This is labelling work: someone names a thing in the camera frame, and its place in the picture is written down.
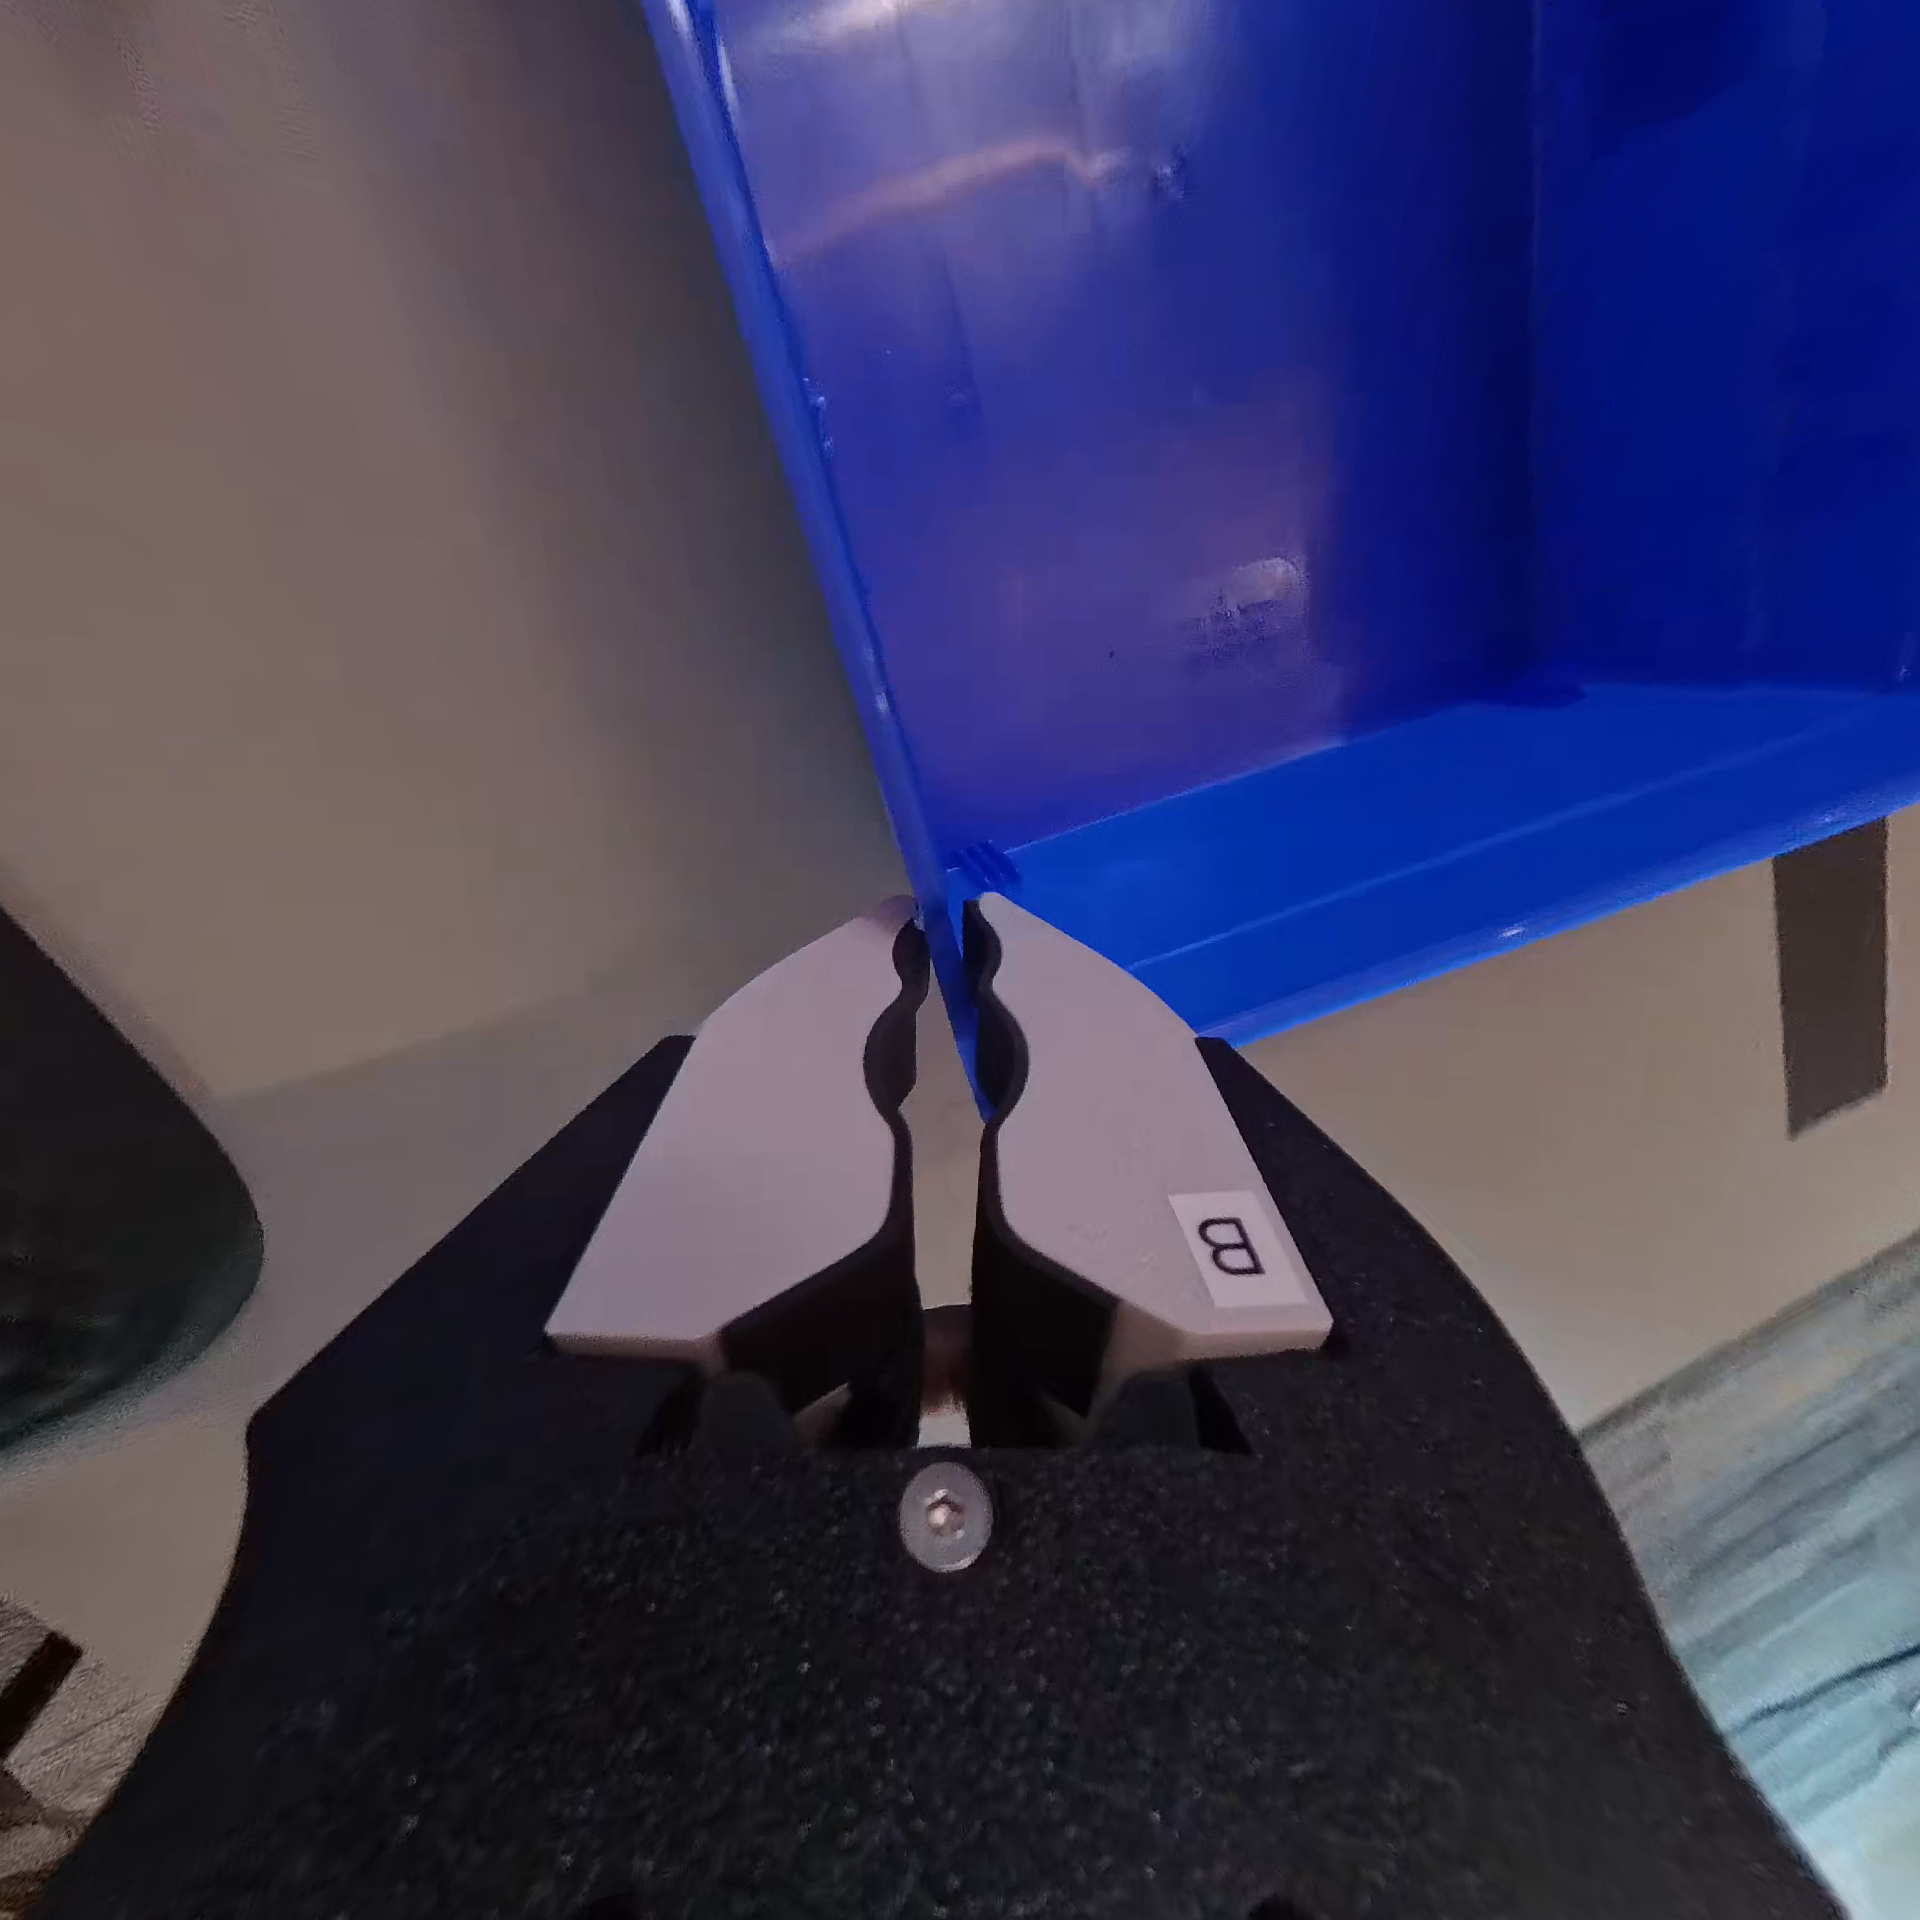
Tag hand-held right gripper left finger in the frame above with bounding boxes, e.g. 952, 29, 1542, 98
546, 899, 932, 1366

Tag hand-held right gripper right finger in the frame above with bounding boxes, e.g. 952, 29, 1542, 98
968, 895, 1331, 1413

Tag blue plastic bin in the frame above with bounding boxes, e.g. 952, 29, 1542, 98
637, 0, 1920, 1117

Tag black textured armrest pad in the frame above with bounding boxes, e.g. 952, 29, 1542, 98
0, 899, 265, 1448

